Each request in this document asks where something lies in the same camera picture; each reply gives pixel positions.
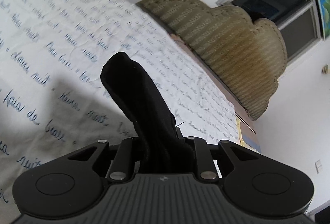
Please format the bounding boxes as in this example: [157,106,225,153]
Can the black pants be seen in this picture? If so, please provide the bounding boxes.
[100,52,195,174]

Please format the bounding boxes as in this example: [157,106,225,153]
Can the white wall switch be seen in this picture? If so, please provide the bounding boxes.
[315,160,323,174]

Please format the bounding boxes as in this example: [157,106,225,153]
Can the white script-print bedsheet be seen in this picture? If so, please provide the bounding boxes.
[1,0,239,223]

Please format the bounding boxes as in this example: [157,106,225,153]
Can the olive upholstered headboard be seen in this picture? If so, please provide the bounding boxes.
[137,0,288,120]

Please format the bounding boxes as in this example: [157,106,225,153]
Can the dark window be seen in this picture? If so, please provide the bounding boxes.
[217,0,324,62]

